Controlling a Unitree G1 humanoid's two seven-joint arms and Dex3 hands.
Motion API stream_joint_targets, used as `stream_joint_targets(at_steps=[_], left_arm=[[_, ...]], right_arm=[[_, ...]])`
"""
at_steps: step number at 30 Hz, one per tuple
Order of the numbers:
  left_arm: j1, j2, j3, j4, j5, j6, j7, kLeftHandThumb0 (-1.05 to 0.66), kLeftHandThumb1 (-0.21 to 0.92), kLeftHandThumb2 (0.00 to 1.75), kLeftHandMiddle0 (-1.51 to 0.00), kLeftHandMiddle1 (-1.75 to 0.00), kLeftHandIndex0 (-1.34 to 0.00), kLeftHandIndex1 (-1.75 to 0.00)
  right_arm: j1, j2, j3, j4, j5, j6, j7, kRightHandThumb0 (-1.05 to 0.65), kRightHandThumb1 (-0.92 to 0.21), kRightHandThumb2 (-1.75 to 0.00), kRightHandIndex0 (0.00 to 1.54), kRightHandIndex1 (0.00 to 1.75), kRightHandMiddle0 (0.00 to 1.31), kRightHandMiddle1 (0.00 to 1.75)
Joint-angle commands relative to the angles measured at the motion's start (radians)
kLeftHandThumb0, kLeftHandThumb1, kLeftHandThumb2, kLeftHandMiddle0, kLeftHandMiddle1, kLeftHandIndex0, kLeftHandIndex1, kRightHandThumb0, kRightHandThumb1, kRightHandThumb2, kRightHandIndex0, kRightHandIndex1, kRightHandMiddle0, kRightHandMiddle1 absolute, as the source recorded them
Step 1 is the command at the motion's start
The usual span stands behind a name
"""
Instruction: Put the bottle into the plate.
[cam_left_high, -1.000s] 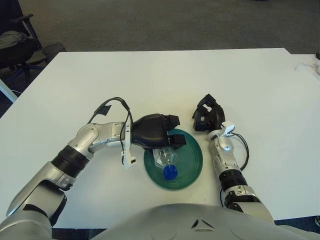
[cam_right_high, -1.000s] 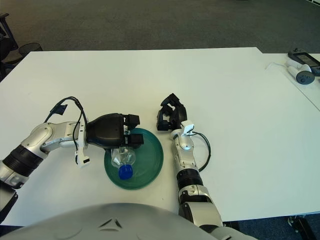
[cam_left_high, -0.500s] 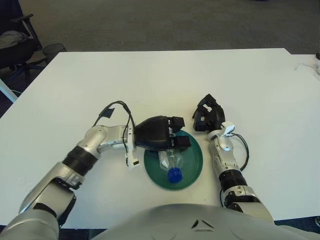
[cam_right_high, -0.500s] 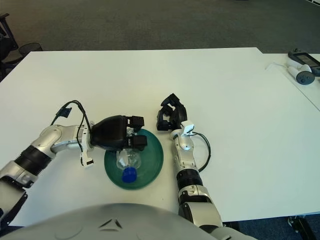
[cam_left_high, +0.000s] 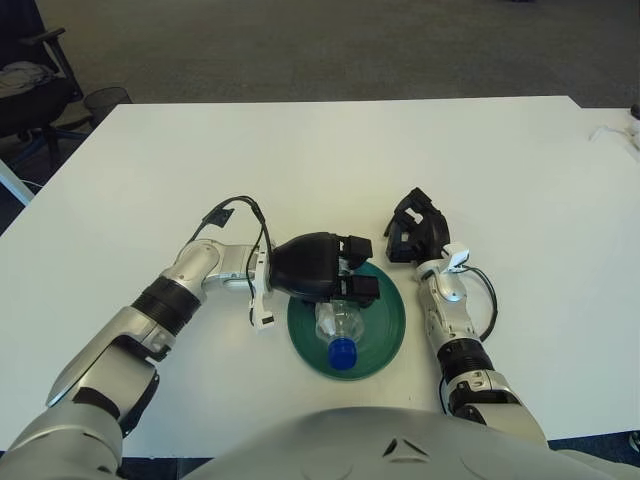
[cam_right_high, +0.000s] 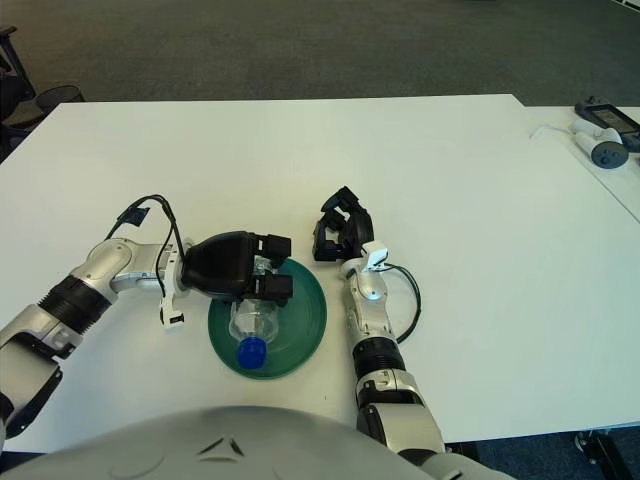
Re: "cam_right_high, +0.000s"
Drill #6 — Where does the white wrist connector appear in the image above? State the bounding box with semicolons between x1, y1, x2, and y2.
364;241;391;271
158;294;185;332

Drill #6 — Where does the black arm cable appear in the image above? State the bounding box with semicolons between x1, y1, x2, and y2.
104;194;184;301
387;264;422;346

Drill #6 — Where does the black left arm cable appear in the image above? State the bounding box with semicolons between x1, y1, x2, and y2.
104;194;184;301

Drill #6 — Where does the white left wrist connector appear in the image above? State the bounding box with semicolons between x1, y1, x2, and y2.
158;294;185;332

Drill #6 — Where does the black mesh waste bin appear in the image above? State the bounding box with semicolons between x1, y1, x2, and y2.
34;84;85;119

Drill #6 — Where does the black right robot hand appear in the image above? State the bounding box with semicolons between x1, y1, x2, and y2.
310;186;376;264

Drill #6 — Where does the green round plate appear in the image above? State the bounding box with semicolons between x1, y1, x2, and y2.
207;257;329;382

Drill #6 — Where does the silver robot torso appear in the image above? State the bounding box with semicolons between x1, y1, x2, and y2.
0;405;516;480

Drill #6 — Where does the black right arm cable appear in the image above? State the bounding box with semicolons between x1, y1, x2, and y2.
387;264;422;346

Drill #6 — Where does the table leg caster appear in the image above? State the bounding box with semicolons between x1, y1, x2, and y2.
574;430;626;480

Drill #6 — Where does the clear bottle with blue cap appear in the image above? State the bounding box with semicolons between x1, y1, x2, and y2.
228;254;284;370

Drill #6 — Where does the white right wrist connector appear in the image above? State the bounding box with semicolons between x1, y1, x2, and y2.
364;241;391;271

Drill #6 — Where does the white and grey controller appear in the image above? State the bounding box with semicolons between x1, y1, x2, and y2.
571;118;630;171

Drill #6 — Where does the dark handheld console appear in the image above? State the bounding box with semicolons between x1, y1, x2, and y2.
573;95;640;151

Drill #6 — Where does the black office chair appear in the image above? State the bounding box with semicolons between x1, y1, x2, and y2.
0;24;36;161

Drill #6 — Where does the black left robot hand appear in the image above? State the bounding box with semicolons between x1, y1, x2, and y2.
179;230;294;309

